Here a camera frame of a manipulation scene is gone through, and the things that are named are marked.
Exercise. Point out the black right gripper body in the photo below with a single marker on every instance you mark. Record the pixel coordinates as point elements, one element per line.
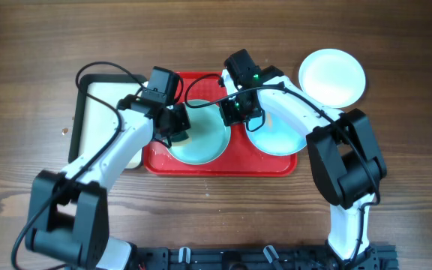
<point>234,112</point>

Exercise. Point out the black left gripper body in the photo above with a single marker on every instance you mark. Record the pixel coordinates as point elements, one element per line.
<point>176,121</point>

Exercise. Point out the green and yellow sponge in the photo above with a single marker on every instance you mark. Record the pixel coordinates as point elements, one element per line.
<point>180,137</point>

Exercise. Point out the light blue plate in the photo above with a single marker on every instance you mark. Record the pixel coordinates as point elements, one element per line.
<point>274,136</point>
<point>207,137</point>

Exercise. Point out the white plate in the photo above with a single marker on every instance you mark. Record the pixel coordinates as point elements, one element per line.
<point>332,77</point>

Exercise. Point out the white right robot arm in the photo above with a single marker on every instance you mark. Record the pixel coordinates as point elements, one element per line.
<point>345,159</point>

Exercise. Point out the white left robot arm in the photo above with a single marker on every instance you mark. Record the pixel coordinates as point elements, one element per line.
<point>68,217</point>

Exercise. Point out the red plastic tray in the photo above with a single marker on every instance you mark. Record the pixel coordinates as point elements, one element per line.
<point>241,158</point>

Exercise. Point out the black tray with soapy water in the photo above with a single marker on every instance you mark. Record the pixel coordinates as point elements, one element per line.
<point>93,121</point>

